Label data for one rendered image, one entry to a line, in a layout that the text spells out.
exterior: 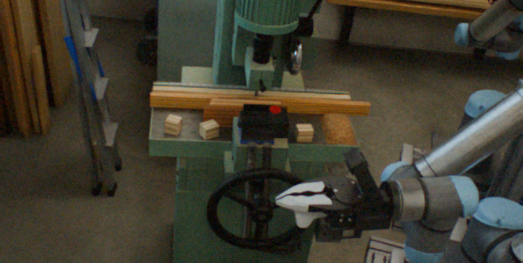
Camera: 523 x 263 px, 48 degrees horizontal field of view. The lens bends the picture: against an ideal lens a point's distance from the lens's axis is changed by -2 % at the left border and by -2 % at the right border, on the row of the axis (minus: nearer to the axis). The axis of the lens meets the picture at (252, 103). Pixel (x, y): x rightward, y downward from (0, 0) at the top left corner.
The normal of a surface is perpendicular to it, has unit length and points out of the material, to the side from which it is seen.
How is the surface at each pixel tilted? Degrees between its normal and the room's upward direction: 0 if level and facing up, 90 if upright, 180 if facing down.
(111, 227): 1
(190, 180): 90
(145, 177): 0
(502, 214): 7
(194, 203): 90
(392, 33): 90
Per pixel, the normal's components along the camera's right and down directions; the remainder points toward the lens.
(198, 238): 0.08, 0.56
